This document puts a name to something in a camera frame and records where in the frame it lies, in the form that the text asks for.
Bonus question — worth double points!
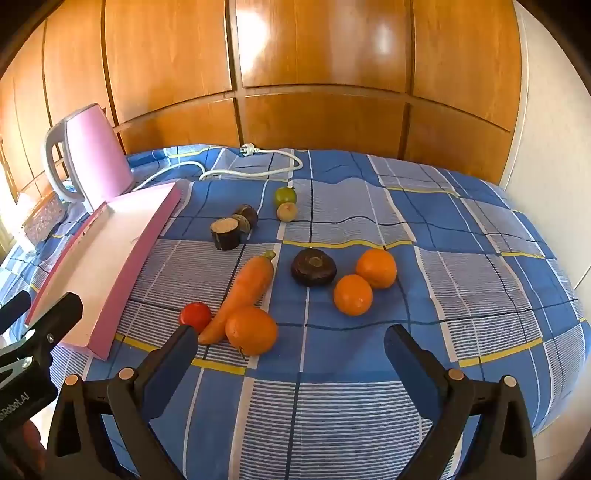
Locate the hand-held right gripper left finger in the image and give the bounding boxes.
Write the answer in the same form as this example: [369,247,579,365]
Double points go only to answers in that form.
[46,324,212,480]

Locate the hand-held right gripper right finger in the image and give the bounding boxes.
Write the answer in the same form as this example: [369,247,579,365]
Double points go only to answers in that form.
[383,324,539,480]

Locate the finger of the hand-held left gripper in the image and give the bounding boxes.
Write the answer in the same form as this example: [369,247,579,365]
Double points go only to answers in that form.
[0,292,85,360]
[0,291,33,335]

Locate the pink tray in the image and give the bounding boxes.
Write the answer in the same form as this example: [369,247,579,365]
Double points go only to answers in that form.
[25,181,182,361]

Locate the large orange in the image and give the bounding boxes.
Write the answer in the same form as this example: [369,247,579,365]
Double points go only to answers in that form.
[225,306,279,357]

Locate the carrot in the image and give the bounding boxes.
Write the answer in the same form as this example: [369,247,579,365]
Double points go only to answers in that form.
[198,250,277,345]

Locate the dark round hollowed fruit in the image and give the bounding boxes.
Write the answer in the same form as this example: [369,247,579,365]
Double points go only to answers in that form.
[291,248,337,287]

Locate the person's left hand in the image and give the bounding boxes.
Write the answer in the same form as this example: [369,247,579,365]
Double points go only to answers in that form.
[16,419,48,480]

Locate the red tomato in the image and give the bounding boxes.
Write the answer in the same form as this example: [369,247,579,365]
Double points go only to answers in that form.
[179,302,213,334]

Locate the pink glittery box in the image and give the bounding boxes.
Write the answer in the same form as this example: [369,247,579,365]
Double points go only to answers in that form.
[21,191,65,243]

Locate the blue checked blanket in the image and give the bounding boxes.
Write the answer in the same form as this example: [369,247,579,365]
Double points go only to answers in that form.
[0,145,591,480]

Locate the pink electric kettle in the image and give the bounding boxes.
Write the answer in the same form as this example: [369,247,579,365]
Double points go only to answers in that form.
[43,104,136,215]

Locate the wooden wardrobe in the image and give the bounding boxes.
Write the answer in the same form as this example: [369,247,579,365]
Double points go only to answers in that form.
[0,0,525,204]

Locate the white power cable with plug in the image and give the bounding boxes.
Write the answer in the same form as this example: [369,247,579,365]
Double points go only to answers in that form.
[131,143,304,190]

